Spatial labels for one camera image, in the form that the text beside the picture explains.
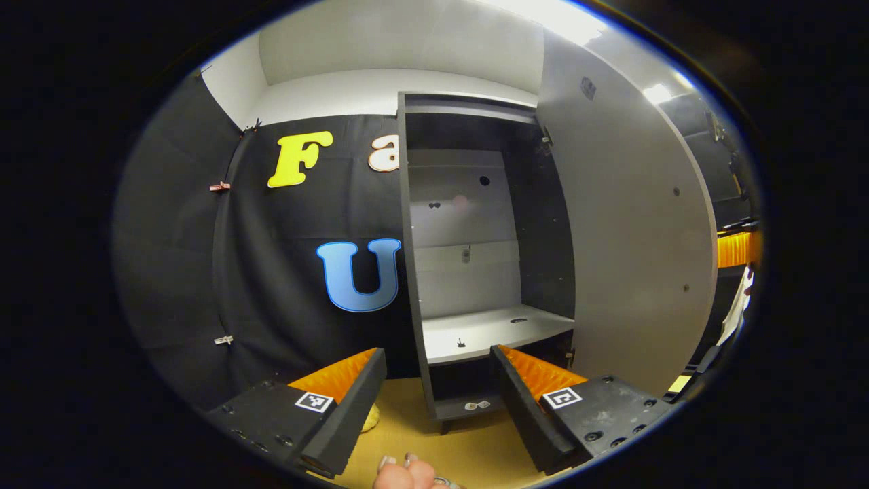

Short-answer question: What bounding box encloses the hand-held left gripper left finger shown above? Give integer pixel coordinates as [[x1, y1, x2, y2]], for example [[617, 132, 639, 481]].
[[204, 348, 388, 479]]

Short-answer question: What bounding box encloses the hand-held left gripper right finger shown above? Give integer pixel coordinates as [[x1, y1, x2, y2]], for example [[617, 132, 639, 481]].
[[489, 344, 673, 476]]

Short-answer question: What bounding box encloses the beige cabinet door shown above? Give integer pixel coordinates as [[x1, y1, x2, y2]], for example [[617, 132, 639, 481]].
[[536, 27, 720, 398]]

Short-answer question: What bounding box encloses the grey cabinet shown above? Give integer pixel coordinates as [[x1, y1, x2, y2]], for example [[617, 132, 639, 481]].
[[396, 92, 578, 435]]

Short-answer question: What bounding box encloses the white cabinet shelf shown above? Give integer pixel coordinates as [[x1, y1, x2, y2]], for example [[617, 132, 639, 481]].
[[421, 304, 576, 366]]

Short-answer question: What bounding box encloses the black pole stand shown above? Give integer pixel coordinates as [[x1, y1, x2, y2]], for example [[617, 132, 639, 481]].
[[706, 112, 747, 201]]

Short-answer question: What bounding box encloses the long ceiling light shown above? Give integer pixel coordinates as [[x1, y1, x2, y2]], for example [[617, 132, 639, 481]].
[[489, 0, 608, 45]]

